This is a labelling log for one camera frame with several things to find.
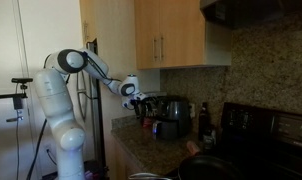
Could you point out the white backsplash power outlet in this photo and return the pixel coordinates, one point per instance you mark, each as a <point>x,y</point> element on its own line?
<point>192,110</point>

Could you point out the white wall outlet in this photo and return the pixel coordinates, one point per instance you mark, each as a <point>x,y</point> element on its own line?
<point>48,148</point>

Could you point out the small red item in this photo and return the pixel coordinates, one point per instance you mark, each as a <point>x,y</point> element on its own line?
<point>146,122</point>

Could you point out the black stove control panel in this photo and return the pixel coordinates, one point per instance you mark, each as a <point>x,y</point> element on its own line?
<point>267,133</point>

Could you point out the dark range hood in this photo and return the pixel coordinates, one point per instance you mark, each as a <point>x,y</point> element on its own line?
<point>254,11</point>

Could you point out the black frying pan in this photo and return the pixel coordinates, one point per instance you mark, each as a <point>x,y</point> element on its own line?
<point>207,168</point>

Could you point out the small dark bottle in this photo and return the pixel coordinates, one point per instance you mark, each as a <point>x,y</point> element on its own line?
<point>209,139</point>

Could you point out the wooden cabinet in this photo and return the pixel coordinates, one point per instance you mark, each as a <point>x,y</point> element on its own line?
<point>177,33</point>
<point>122,160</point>

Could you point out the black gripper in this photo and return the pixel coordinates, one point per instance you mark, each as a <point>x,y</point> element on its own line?
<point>138,106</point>

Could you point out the wooden lower cabinet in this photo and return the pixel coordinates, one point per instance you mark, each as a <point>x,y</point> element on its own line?
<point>122,160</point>

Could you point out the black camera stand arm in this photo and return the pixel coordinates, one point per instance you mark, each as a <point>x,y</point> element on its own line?
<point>11,96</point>

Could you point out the dark countertop appliance with utensils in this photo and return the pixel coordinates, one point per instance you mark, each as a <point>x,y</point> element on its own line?
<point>154,106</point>

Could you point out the stainless steel refrigerator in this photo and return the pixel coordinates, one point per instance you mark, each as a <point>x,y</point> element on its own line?
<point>96,126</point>

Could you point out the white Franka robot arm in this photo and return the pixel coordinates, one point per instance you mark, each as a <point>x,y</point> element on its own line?
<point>57,106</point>

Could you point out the silver pot rim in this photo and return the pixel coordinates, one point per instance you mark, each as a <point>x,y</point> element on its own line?
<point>145,176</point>

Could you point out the black air fryer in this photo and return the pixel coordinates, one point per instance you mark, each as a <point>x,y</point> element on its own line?
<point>174,116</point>

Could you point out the tall dark glass bottle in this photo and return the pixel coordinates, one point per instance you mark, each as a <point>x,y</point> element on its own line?
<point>204,120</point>

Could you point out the black camera on stand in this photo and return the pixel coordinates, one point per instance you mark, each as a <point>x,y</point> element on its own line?
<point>22,80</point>

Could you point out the wooden upper cabinet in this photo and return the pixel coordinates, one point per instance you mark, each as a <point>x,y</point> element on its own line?
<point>177,33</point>

